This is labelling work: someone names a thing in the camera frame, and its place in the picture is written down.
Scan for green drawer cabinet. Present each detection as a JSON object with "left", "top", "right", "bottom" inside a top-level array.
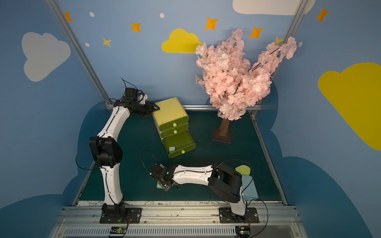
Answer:
[{"left": 153, "top": 97, "right": 196, "bottom": 159}]

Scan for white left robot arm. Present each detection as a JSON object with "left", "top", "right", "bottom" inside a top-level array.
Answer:
[{"left": 89, "top": 99, "right": 160, "bottom": 206}]

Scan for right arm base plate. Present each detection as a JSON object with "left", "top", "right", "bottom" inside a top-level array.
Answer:
[{"left": 218, "top": 206, "right": 260, "bottom": 224}]

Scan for dark metal tree base plate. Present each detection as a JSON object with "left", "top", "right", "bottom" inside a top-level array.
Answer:
[{"left": 211, "top": 127, "right": 233, "bottom": 144}]

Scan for light blue cutting board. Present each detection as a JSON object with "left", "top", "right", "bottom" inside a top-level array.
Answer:
[{"left": 241, "top": 175, "right": 259, "bottom": 201}]

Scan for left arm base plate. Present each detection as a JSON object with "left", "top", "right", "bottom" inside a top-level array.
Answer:
[{"left": 99, "top": 208, "right": 142, "bottom": 224}]

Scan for brown tree trunk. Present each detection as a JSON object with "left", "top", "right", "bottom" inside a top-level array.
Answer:
[{"left": 219, "top": 119, "right": 230, "bottom": 137}]

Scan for pink blossom tree crown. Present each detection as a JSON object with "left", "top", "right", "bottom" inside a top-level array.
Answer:
[{"left": 195, "top": 29, "right": 298, "bottom": 121}]

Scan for green round disc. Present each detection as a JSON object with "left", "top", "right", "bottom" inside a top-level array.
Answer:
[{"left": 235, "top": 165, "right": 251, "bottom": 176}]

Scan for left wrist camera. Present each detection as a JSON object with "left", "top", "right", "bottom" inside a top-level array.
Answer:
[{"left": 123, "top": 87, "right": 139, "bottom": 101}]

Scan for controller board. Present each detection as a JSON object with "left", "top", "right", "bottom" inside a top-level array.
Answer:
[
  {"left": 235, "top": 226, "right": 251, "bottom": 238},
  {"left": 109, "top": 226, "right": 127, "bottom": 237}
]

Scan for right controller board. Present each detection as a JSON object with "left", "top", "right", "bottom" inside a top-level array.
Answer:
[{"left": 235, "top": 226, "right": 251, "bottom": 238}]

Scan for aluminium frame rail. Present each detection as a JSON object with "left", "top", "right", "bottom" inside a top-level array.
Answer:
[{"left": 105, "top": 104, "right": 262, "bottom": 111}]

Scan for left controller board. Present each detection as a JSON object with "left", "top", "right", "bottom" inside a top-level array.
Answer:
[{"left": 109, "top": 226, "right": 127, "bottom": 237}]

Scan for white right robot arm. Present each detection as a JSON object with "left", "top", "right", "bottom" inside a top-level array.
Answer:
[{"left": 149, "top": 163, "right": 247, "bottom": 216}]

